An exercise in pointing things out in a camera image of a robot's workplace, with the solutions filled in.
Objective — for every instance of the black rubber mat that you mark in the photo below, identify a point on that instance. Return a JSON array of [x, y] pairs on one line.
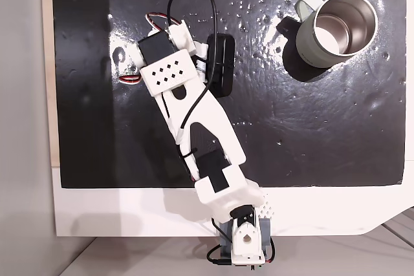
[[291, 121]]

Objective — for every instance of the pale green steel mug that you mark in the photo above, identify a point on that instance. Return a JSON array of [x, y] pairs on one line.
[[305, 41]]

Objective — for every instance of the black oval camera box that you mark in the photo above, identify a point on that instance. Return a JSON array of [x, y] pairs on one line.
[[220, 64]]

